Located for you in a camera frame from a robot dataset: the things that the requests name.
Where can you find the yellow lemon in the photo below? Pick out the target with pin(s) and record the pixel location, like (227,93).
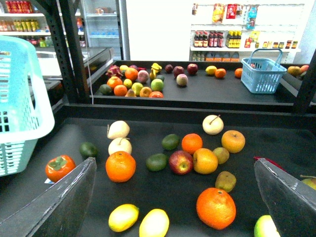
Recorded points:
(123,217)
(154,224)

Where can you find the green apple bottom right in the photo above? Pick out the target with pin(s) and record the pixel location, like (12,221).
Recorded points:
(265,227)

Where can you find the green lime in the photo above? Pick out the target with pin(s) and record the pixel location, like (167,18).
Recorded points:
(170,142)

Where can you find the white asian pear back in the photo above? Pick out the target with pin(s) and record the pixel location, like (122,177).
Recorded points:
(212,124)

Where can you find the dark avocado left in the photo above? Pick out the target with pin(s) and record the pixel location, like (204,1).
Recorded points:
(88,149)

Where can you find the small blue shopping basket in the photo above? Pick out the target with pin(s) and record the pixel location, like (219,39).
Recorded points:
(262,75)

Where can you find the dark green avocado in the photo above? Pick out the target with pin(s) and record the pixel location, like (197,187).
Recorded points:
(156,162)

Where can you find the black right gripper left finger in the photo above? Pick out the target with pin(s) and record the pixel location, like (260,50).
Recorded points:
(59,211)

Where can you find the white pear lying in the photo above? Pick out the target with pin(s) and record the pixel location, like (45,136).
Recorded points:
(118,129)

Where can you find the black shelf upright post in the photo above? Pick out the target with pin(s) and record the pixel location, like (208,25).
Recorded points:
(68,51)

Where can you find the brown kiwi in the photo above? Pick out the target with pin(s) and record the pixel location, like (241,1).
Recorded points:
(222,154)
(225,181)

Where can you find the pink dragon fruit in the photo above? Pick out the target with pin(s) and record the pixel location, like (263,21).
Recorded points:
(114,70)

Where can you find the yellow orange fruit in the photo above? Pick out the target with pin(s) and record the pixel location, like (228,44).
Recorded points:
(205,161)

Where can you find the persimmon with green calyx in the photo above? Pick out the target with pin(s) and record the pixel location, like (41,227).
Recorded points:
(59,167)

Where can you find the small orange mandarin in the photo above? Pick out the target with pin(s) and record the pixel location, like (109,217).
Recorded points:
(191,143)

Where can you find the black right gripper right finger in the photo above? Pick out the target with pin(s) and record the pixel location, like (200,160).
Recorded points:
(291,203)

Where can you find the golden round pear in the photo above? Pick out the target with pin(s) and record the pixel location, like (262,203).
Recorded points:
(233,141)

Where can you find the large orange front right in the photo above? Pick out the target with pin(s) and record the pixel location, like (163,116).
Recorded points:
(216,208)

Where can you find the black fruit display tray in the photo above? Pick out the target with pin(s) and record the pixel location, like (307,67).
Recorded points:
(286,140)

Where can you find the light teal plastic basket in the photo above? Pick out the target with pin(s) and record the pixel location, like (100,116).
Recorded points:
(25,110)

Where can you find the white round pear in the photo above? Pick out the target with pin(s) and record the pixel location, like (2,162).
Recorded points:
(120,144)

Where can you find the large bumpy orange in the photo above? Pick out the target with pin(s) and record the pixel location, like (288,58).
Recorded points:
(120,166)

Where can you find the red yellow apple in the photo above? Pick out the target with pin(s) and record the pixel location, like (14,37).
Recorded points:
(181,162)

